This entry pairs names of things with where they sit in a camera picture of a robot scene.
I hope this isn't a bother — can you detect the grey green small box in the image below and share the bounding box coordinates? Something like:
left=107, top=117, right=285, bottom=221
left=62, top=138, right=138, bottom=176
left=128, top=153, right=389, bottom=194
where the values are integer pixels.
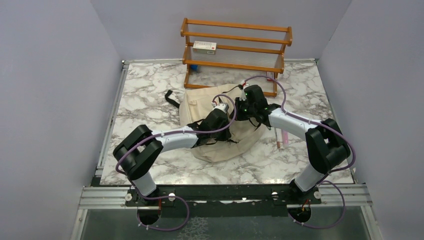
left=192, top=41, right=217, bottom=55

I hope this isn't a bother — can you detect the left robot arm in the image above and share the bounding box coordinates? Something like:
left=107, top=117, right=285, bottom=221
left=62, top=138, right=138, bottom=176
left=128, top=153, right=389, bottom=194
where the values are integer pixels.
left=112, top=108, right=234, bottom=206

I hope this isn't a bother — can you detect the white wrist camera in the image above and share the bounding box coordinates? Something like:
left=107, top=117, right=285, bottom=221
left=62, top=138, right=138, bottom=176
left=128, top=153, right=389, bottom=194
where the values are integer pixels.
left=211, top=102, right=230, bottom=115
left=238, top=82, right=249, bottom=101

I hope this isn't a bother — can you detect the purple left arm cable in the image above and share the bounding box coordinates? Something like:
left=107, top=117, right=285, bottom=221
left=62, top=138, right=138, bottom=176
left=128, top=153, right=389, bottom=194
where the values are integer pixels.
left=115, top=94, right=238, bottom=232

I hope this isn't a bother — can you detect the white pen brown cap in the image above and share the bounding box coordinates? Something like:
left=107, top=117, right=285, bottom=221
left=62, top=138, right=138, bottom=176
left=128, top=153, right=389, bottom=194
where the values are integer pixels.
left=274, top=128, right=283, bottom=149

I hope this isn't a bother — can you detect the orange wooden shelf rack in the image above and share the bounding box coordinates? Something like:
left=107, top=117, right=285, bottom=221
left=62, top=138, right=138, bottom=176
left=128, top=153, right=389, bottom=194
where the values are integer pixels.
left=180, top=18, right=293, bottom=89

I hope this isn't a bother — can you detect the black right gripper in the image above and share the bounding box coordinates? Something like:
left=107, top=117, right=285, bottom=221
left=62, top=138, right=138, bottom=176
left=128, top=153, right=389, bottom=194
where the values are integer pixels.
left=229, top=97, right=256, bottom=122

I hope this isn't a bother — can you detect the pink highlighter pen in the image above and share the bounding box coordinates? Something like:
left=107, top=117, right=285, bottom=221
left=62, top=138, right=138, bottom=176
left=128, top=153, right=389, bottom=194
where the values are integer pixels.
left=281, top=130, right=289, bottom=148

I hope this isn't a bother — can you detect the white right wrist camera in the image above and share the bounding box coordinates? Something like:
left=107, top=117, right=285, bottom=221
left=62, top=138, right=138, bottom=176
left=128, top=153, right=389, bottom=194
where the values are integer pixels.
left=238, top=82, right=249, bottom=101

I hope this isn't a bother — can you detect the red white small box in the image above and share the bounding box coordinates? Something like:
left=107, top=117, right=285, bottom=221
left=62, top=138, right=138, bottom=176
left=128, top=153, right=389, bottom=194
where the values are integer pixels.
left=267, top=72, right=274, bottom=81

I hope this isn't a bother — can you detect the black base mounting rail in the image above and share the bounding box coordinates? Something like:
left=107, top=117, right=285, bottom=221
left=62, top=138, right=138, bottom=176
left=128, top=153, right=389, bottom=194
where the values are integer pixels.
left=124, top=184, right=322, bottom=218

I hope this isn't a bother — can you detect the cream canvas backpack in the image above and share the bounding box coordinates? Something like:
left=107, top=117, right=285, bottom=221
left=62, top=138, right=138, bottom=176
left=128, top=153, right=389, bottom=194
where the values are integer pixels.
left=164, top=84, right=267, bottom=163

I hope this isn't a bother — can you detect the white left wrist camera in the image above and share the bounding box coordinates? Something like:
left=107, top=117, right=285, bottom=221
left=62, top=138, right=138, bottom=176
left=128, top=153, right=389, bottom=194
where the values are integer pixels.
left=211, top=102, right=230, bottom=115

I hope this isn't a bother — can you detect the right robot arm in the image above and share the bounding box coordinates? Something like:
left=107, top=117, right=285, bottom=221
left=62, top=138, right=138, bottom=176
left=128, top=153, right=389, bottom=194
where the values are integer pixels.
left=235, top=85, right=351, bottom=204

